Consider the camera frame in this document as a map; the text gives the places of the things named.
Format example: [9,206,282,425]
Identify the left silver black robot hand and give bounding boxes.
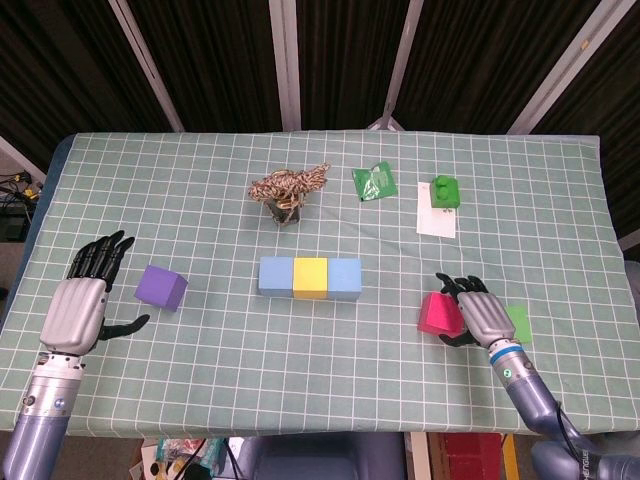
[38,230,151,357]

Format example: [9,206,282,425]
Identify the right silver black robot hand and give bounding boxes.
[434,273,517,350]

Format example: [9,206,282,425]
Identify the green foam cube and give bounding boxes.
[502,304,534,345]

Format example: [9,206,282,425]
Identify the pink foam cube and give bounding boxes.
[417,292,464,335]

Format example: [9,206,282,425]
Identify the purple foam cube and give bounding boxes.
[134,264,189,312]

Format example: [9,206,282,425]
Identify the light blue foam cube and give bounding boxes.
[327,258,363,303]
[258,256,296,299]

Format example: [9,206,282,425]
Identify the yellow foam cube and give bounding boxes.
[292,257,330,301]

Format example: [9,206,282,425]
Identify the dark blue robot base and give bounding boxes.
[238,432,407,480]

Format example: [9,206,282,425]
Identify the black device box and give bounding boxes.
[0,212,27,242]

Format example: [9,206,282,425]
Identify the white paper card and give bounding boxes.
[416,181,458,239]

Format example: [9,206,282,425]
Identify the green toy building brick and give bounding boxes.
[430,175,462,210]

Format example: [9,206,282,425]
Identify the red box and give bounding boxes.
[442,432,504,480]

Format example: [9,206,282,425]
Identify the yellow bar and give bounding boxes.
[501,433,521,480]

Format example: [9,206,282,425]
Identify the white table leg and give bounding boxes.
[409,432,432,480]

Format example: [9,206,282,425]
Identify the green foil packet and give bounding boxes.
[351,160,398,203]

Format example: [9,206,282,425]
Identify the green checked tablecloth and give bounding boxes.
[0,130,640,437]

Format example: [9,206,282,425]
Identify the colourful printed bag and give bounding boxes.
[139,435,226,480]

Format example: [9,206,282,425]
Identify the tangled cables yellow connectors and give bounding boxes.
[0,172,44,201]

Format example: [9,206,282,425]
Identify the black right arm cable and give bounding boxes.
[553,399,591,480]

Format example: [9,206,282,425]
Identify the white frame post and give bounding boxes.
[382,0,426,124]
[108,0,185,132]
[0,134,49,187]
[268,0,303,132]
[507,0,621,135]

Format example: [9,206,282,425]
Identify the metal frame foot bracket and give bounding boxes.
[367,115,404,132]

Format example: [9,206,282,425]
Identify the braided beige rope bundle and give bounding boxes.
[248,161,332,226]

